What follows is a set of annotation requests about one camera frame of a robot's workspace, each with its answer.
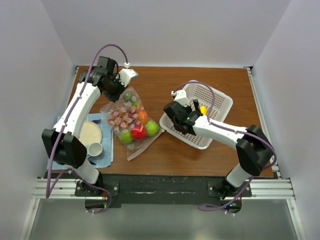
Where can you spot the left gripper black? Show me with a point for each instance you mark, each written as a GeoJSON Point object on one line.
{"type": "Point", "coordinates": [116, 96]}

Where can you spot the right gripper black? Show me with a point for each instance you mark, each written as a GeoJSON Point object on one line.
{"type": "Point", "coordinates": [196, 105]}

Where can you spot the yellow fake lemon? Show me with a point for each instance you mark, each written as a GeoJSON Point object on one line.
{"type": "Point", "coordinates": [203, 110]}

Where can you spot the clear zip top bag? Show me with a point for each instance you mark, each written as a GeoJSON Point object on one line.
{"type": "Point", "coordinates": [123, 116]}

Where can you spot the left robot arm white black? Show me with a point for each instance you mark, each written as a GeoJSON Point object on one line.
{"type": "Point", "coordinates": [62, 142]}

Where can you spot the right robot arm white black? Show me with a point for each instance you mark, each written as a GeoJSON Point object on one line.
{"type": "Point", "coordinates": [253, 149]}

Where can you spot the orange fake orange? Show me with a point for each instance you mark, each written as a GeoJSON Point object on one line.
{"type": "Point", "coordinates": [143, 117]}

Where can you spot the red fake apple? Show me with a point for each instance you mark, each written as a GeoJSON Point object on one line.
{"type": "Point", "coordinates": [139, 132]}

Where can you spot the green fake apple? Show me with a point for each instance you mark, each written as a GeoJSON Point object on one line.
{"type": "Point", "coordinates": [125, 137]}

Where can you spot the beige ceramic plate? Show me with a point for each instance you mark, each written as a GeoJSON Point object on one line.
{"type": "Point", "coordinates": [90, 133]}

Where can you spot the white ceramic cup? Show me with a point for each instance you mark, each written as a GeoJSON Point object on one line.
{"type": "Point", "coordinates": [95, 150]}

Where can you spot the blue checkered cloth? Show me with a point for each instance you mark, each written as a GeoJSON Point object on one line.
{"type": "Point", "coordinates": [107, 141]}

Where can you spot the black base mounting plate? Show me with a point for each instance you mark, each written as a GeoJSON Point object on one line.
{"type": "Point", "coordinates": [116, 190]}

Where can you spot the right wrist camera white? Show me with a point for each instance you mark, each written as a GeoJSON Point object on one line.
{"type": "Point", "coordinates": [180, 97]}

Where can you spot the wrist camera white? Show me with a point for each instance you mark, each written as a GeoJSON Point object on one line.
{"type": "Point", "coordinates": [180, 97]}
{"type": "Point", "coordinates": [127, 74]}

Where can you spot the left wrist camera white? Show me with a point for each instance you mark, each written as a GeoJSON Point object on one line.
{"type": "Point", "coordinates": [127, 74]}

